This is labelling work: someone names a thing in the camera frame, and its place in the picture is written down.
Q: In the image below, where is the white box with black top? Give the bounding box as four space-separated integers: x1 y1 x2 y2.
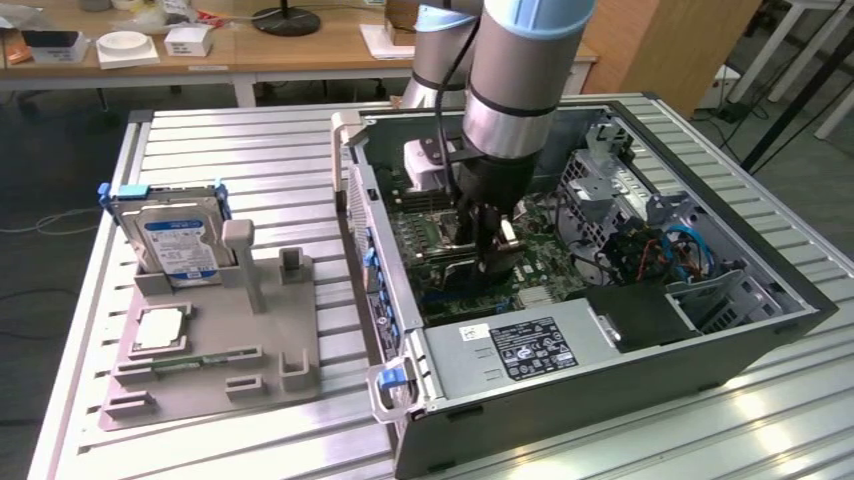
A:
18 29 91 65

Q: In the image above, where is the brown cardboard box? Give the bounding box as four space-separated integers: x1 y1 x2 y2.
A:
384 0 421 34

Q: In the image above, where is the clear plastic bag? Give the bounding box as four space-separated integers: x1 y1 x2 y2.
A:
109 8 168 35

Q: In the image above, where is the black internal cable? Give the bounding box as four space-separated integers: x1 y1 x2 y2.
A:
550 192 619 287

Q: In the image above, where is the green motherboard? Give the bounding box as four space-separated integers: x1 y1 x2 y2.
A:
385 177 588 326

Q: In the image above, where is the black round lamp base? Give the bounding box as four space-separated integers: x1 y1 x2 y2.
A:
250 0 322 37

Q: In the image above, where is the perforated metal bracket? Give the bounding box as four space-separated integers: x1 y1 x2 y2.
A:
664 259 785 335

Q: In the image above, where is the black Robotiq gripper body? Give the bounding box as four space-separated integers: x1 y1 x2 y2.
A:
456 149 538 212

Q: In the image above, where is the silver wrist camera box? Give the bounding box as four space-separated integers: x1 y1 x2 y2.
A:
401 138 468 194

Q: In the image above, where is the white framed table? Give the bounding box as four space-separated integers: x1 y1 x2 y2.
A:
725 0 854 141

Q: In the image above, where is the blue data wire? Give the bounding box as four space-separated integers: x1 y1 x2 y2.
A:
663 224 721 284

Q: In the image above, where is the silver power supply unit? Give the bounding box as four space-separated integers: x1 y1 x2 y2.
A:
420 298 625 401

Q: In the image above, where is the metal disk bay cage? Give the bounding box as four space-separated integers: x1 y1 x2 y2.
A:
556 122 688 241

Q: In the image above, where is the silver CPU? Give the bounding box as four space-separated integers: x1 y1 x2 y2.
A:
130 308 192 351

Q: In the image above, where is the red power wire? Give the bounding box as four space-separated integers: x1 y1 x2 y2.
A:
636 238 672 281

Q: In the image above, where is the dark arm cable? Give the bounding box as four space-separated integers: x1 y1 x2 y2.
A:
430 14 485 167

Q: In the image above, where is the small white carton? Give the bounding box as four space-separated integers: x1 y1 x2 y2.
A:
162 25 214 58

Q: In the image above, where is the grey parts rack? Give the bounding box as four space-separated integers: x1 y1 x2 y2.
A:
97 218 322 432

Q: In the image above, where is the wooden cabinet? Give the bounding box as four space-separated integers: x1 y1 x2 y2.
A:
585 0 765 121

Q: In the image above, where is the CPU socket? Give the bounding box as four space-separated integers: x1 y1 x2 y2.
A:
429 210 468 247

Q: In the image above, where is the black open PC case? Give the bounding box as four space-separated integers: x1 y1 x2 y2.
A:
330 99 840 480

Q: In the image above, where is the hard disk in blue caddy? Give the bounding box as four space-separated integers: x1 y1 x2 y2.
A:
97 182 238 289

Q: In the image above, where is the black slanted pole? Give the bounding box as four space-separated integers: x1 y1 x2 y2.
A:
739 0 854 174

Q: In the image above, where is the wooden desk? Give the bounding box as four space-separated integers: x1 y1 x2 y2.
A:
0 0 600 109

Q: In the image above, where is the green RAM stick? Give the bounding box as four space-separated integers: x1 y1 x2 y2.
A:
150 352 252 374

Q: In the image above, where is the white paper stack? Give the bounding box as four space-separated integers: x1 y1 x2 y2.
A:
358 22 418 61

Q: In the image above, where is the white square dish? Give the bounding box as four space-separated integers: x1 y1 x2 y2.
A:
94 30 162 71

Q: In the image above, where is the white floor cable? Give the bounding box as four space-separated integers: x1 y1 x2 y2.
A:
0 207 101 236

